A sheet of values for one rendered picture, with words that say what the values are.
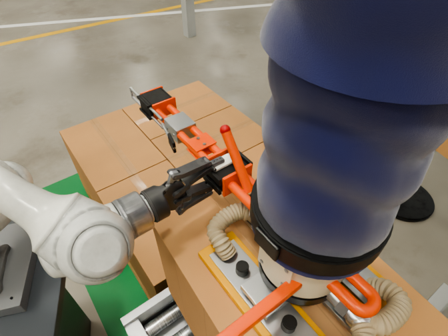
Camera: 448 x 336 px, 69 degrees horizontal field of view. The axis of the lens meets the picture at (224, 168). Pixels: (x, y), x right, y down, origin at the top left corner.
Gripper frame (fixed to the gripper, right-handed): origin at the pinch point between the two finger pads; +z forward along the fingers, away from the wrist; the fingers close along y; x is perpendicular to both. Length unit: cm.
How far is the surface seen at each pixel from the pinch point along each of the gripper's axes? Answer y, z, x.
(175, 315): 66, -20, -3
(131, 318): 59, -33, -8
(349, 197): -25.9, -6.7, 33.3
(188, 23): 102, 177, -315
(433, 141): -34, -2, 37
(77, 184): 120, -24, -147
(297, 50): -42, -11, 26
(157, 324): 65, -27, -4
